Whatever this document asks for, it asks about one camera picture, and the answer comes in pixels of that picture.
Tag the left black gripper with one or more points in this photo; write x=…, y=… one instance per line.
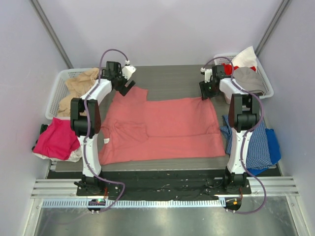
x=126, y=86

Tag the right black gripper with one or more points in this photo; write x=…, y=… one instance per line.
x=205, y=91

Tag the salmon pink t shirt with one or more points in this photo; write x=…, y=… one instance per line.
x=136, y=129

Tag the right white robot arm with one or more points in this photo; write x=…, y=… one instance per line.
x=243, y=116

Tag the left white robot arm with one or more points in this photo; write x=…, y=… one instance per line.
x=85, y=120

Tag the red garment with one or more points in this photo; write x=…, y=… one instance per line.
x=228, y=68

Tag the beige t shirt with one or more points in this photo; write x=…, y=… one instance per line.
x=77, y=86

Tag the right white plastic basket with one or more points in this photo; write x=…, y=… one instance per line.
x=267, y=81

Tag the white plastic basket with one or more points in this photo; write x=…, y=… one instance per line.
x=60, y=91
x=267, y=81

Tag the left white plastic basket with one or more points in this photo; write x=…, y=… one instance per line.
x=60, y=91

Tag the cream white garment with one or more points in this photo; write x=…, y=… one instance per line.
x=75, y=156

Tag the bright blue garment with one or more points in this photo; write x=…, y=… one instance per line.
x=274, y=150

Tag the blue checkered shirt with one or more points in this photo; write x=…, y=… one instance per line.
x=258, y=156

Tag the magenta t shirt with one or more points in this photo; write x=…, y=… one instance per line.
x=57, y=141

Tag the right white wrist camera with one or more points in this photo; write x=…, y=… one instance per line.
x=207, y=74

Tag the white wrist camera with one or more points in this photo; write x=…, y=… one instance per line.
x=128, y=70
x=207, y=74

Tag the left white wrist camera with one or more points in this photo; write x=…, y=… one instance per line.
x=128, y=70

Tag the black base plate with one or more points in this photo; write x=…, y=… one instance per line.
x=178, y=185

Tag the right corner aluminium post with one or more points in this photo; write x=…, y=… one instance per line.
x=281, y=10

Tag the corner aluminium post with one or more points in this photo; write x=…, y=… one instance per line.
x=281, y=10
x=51, y=32

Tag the aluminium frame rail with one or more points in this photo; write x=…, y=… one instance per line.
x=65, y=188

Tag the left corner aluminium post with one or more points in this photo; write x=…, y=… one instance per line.
x=51, y=32

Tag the white slotted cable duct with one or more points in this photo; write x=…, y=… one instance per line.
x=92, y=203

